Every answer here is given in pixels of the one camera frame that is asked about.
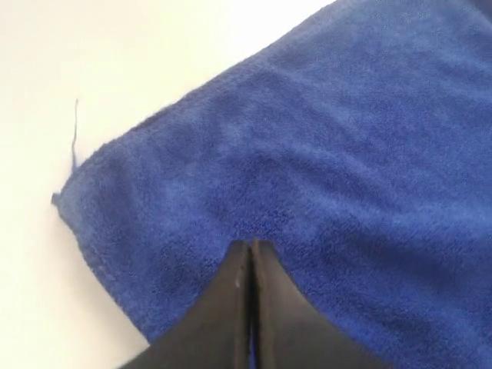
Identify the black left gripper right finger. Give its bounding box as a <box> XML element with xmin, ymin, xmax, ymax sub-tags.
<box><xmin>251</xmin><ymin>240</ymin><xmax>391</xmax><ymax>368</ymax></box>

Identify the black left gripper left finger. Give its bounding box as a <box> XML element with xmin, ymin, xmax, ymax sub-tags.
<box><xmin>123</xmin><ymin>241</ymin><xmax>252</xmax><ymax>369</ymax></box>

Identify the blue towel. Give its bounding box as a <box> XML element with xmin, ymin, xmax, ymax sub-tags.
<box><xmin>52</xmin><ymin>1</ymin><xmax>491</xmax><ymax>368</ymax></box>

